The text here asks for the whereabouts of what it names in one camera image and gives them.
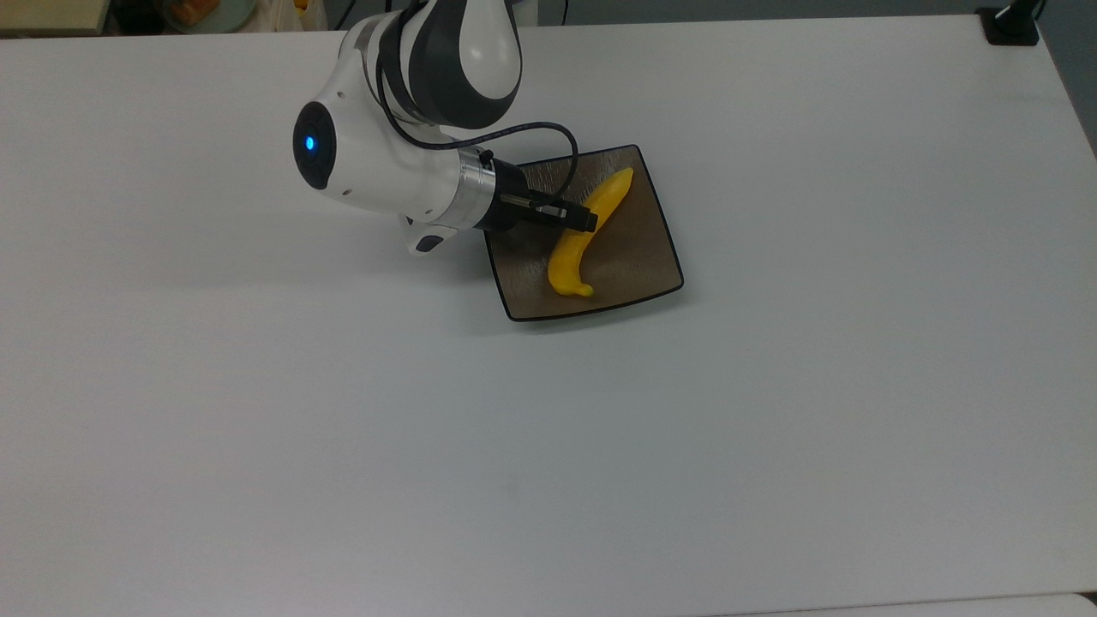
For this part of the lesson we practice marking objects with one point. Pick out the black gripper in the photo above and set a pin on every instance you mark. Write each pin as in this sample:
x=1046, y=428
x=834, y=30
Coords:
x=506, y=193

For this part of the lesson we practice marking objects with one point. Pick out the wooden board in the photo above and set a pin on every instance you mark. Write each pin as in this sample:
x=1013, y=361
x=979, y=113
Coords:
x=51, y=15

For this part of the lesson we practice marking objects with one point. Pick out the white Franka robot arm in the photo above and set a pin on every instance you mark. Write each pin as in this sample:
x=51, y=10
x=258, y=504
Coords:
x=411, y=111

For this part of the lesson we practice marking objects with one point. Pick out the yellow banana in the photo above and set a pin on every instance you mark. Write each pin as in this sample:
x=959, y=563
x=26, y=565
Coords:
x=587, y=236

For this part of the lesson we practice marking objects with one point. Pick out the square brown ceramic plate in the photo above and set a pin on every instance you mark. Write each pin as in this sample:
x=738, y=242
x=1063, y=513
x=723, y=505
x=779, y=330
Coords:
x=634, y=257

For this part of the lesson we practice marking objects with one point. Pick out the pale bowl with orange food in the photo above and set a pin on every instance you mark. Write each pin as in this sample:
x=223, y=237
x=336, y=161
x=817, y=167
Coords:
x=206, y=13

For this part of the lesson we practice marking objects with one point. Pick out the translucent plastic bag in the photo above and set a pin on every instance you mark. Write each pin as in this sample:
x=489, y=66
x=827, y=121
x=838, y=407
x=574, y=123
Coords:
x=291, y=14

